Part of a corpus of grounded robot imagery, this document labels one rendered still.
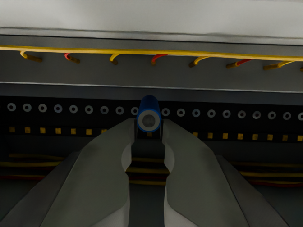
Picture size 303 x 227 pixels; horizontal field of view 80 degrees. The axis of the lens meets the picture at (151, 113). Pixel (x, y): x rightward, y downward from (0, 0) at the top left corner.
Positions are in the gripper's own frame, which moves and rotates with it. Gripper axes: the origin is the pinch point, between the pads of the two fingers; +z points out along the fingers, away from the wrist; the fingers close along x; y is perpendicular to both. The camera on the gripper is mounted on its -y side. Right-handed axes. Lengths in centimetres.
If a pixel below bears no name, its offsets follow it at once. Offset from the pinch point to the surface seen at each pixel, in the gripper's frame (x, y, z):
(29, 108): -15.9, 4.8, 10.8
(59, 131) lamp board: -12.0, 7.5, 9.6
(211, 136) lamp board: 8.6, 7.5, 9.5
